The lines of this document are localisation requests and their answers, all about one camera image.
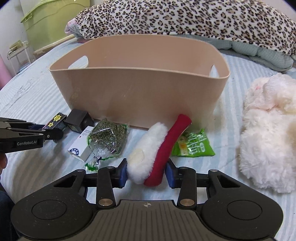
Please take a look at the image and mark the black box yellow stars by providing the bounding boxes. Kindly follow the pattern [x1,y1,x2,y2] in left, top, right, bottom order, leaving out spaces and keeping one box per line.
[43,113,67,131]

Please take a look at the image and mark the person's left hand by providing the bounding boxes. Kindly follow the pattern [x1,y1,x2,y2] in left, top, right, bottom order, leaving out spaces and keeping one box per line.
[0,154,8,175]

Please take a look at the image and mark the black charger block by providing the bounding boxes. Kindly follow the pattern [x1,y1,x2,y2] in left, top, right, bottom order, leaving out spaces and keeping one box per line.
[65,109,94,133]

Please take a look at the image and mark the small white carton box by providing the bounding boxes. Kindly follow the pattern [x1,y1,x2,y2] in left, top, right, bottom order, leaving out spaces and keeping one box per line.
[68,126,93,162]

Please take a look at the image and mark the green snack packet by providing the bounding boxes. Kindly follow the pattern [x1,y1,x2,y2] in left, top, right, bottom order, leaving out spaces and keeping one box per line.
[171,128,215,158]

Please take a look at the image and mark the dried herbs plastic bag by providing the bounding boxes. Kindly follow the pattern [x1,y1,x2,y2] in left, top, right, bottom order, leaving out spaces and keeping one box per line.
[85,118,129,171]

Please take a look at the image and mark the pink rolled mat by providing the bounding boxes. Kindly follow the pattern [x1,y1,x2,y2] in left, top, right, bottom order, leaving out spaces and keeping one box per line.
[0,56,11,84]

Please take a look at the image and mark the white plush rabbit toy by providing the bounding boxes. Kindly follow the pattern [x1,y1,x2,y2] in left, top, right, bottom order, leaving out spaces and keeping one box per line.
[239,73,295,193]

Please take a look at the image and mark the green plastic storage bin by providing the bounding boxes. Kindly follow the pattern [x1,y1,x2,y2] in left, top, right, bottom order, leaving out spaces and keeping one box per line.
[21,0,90,56]

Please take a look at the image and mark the beige plastic storage basket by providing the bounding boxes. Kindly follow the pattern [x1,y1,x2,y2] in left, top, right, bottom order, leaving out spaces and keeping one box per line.
[50,35,230,129]

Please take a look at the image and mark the light green quilt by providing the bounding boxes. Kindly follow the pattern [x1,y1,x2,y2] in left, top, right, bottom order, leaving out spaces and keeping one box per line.
[176,34,294,72]

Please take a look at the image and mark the leopard print blanket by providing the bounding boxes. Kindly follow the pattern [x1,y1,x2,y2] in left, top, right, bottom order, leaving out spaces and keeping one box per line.
[75,1,295,55]

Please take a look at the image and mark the white wire rack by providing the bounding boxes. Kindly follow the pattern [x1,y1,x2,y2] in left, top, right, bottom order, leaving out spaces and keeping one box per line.
[6,40,34,75]

